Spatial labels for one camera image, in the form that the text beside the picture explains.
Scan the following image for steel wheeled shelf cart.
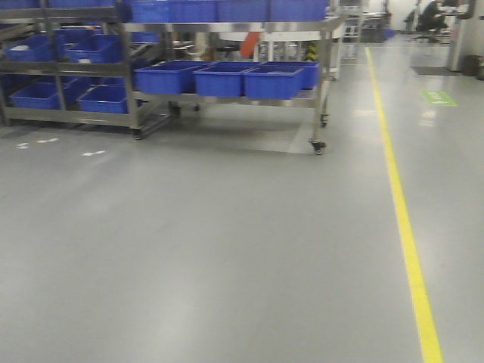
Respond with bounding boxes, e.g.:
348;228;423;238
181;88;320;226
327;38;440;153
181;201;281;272
122;14;346;155

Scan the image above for left steel shelf rack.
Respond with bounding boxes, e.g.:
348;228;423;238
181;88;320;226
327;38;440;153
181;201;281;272
0;0;171;141

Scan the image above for blue bin front middle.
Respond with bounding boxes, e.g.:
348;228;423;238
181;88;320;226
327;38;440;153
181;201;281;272
194;62;259;98

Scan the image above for blue bin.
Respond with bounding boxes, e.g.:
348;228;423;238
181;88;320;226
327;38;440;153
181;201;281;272
134;60;213;95
194;62;259;98
244;62;320;100

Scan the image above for blue bin front right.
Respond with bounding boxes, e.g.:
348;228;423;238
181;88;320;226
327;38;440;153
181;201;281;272
244;62;320;100

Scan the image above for blue bin front left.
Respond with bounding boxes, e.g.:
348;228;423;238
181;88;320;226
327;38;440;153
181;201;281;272
134;60;213;95

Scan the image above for seated person in black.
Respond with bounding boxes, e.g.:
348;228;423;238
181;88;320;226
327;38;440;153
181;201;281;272
416;0;448;32

